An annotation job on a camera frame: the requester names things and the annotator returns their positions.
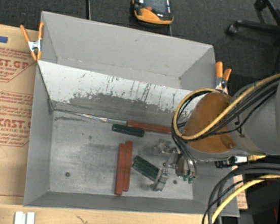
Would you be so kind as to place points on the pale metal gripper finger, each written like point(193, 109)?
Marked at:
point(163, 176)
point(166, 147)

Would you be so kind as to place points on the dark green flat block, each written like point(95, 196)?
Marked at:
point(127, 130)
point(145, 167)

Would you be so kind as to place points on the red-brown flat block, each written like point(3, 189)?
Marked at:
point(128, 158)
point(120, 170)
point(148, 126)

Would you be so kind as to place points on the grey metal bin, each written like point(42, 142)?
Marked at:
point(93, 154)

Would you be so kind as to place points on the brown cardboard board red print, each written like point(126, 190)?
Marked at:
point(1, 157)

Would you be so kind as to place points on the black cylinder on white bracket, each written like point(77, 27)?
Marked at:
point(225, 163)

